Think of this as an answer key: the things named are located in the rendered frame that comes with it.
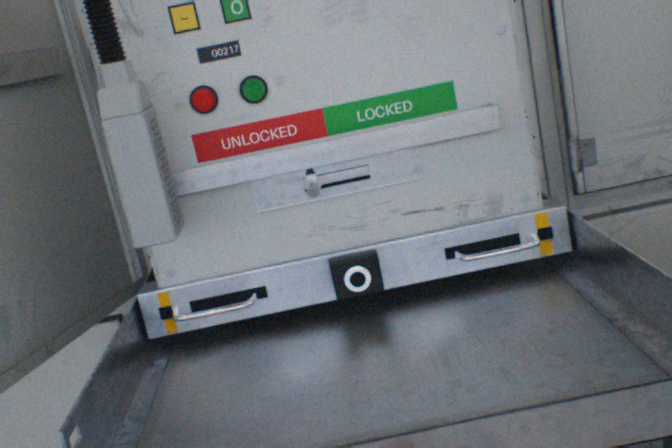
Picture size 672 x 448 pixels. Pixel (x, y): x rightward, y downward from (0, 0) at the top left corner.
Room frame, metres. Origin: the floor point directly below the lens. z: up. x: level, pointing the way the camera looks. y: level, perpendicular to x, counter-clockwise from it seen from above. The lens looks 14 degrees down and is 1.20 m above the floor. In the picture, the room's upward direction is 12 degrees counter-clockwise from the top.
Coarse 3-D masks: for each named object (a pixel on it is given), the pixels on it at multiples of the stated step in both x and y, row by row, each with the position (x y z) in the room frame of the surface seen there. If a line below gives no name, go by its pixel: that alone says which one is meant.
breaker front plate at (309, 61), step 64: (128, 0) 0.99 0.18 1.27; (192, 0) 0.99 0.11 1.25; (256, 0) 1.00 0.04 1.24; (320, 0) 1.00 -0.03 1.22; (384, 0) 1.00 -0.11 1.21; (448, 0) 1.00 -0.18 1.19; (192, 64) 1.00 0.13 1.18; (256, 64) 1.00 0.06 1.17; (320, 64) 1.00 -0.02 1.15; (384, 64) 1.00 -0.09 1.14; (448, 64) 1.00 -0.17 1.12; (512, 64) 1.00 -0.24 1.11; (192, 128) 0.99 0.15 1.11; (384, 128) 1.00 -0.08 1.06; (512, 128) 1.00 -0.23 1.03; (256, 192) 0.99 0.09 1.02; (320, 192) 0.99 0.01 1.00; (384, 192) 1.00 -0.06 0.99; (448, 192) 1.00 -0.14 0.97; (512, 192) 1.00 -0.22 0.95; (192, 256) 0.99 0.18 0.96; (256, 256) 0.99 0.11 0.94
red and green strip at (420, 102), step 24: (384, 96) 0.99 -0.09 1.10; (408, 96) 1.00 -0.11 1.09; (432, 96) 0.99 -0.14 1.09; (264, 120) 0.99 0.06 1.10; (288, 120) 0.99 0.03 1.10; (312, 120) 0.99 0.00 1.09; (336, 120) 0.99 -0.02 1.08; (360, 120) 0.99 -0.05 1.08; (384, 120) 0.99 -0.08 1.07; (216, 144) 0.99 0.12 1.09; (240, 144) 0.99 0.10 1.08; (264, 144) 0.99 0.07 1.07; (288, 144) 0.99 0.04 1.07
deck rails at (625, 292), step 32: (576, 224) 0.97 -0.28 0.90; (576, 256) 0.99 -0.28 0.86; (608, 256) 0.87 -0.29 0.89; (640, 256) 0.78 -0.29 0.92; (576, 288) 0.90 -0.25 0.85; (608, 288) 0.88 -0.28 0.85; (640, 288) 0.79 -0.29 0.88; (128, 320) 0.94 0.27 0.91; (608, 320) 0.80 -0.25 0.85; (640, 320) 0.78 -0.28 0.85; (128, 352) 0.90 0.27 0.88; (160, 352) 0.97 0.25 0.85; (96, 384) 0.77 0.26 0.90; (128, 384) 0.87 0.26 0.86; (96, 416) 0.74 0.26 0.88; (128, 416) 0.80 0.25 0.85
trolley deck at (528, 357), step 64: (256, 320) 1.03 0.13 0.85; (320, 320) 0.98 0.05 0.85; (384, 320) 0.93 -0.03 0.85; (448, 320) 0.89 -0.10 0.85; (512, 320) 0.85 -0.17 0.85; (576, 320) 0.82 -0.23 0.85; (192, 384) 0.86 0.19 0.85; (256, 384) 0.82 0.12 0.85; (320, 384) 0.79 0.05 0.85; (384, 384) 0.76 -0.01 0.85; (448, 384) 0.73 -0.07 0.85; (512, 384) 0.71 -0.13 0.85; (576, 384) 0.68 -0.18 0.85; (640, 384) 0.66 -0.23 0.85
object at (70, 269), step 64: (0, 0) 1.22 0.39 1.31; (0, 64) 1.15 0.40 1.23; (64, 64) 1.32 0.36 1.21; (0, 128) 1.14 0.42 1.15; (64, 128) 1.27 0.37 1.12; (0, 192) 1.11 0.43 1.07; (64, 192) 1.23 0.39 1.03; (0, 256) 1.08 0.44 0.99; (64, 256) 1.19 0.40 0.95; (0, 320) 1.04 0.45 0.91; (64, 320) 1.16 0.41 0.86; (0, 384) 0.98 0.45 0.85
